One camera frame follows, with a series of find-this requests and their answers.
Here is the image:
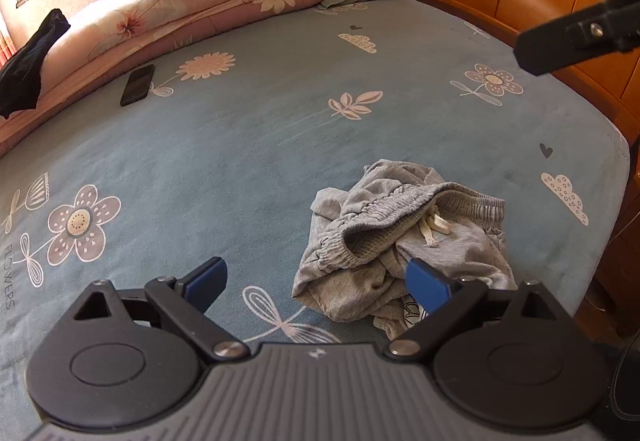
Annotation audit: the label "pink floral folded quilt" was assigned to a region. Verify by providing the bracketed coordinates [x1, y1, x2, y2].
[0, 0, 377, 157]

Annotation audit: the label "black smartphone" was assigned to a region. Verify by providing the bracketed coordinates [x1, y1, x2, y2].
[120, 64, 155, 107]

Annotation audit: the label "grey sweatpants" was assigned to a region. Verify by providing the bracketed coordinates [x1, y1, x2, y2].
[292, 159, 516, 339]

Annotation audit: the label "blue floral bed sheet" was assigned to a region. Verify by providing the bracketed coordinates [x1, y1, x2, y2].
[1, 0, 630, 440]

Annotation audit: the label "black garment on quilt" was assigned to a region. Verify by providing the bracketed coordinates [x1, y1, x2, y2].
[0, 8, 70, 119]

